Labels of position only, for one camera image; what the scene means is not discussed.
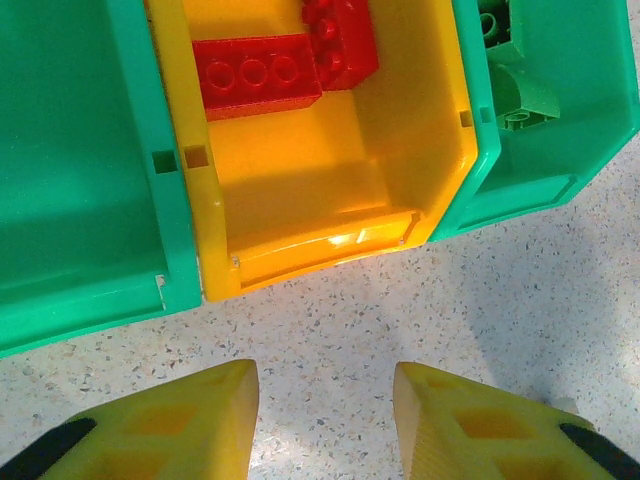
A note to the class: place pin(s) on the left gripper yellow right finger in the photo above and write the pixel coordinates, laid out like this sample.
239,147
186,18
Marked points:
490,440

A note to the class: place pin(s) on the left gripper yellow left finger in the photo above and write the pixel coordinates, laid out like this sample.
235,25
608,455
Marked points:
150,435

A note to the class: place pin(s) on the green plastic bin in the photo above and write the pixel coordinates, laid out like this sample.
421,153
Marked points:
75,150
590,100

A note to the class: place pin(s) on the yellow plastic bin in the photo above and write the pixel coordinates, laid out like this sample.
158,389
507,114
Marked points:
310,190

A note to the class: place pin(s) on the red long lego brick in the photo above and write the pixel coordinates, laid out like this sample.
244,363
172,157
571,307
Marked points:
255,75
345,45

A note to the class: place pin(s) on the green lego brick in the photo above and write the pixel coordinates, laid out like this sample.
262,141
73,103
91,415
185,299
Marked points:
492,25
530,95

